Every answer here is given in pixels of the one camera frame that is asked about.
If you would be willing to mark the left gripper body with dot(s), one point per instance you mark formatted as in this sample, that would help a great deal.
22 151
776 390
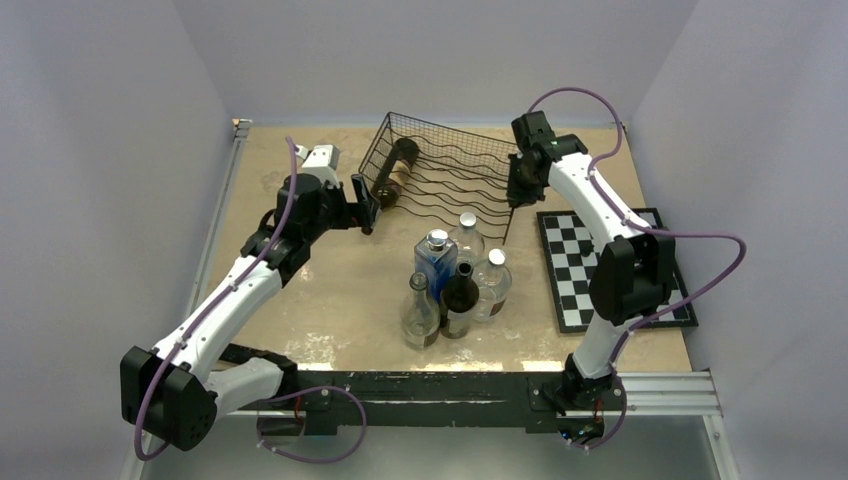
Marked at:
339 214

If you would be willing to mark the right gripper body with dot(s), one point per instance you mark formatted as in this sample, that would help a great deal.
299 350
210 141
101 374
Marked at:
521 187

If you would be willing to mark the dark brown glass bottle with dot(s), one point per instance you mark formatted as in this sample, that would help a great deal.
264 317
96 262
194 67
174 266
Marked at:
458 300

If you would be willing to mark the blue square glass bottle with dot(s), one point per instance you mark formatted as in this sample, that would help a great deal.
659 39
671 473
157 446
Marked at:
436 256

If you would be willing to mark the black mounting base plate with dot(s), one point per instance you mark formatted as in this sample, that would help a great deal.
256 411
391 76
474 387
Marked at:
433 399

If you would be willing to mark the black white chessboard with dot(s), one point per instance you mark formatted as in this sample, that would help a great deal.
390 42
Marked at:
569 273

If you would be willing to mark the olive green wine bottle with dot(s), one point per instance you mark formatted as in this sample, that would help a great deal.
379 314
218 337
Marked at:
395 172

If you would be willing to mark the aluminium table frame rail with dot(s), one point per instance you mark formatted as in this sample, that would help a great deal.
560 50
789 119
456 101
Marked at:
340 312

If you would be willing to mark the clear empty glass bottle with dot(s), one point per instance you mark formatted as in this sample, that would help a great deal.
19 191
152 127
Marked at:
419 314

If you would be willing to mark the clear bottle white cap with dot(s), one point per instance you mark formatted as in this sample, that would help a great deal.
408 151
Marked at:
494 280

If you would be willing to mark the clear bottle silver cap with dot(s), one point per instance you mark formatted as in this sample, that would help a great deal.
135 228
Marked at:
468 240

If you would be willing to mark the black wire wine rack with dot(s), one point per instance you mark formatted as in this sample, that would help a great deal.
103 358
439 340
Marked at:
457 171

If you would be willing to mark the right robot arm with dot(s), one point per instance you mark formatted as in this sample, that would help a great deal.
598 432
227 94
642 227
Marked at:
633 276

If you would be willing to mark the black chess piece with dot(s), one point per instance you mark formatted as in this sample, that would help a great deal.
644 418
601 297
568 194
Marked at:
586 248

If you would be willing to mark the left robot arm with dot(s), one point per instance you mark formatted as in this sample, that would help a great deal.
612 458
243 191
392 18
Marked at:
173 390

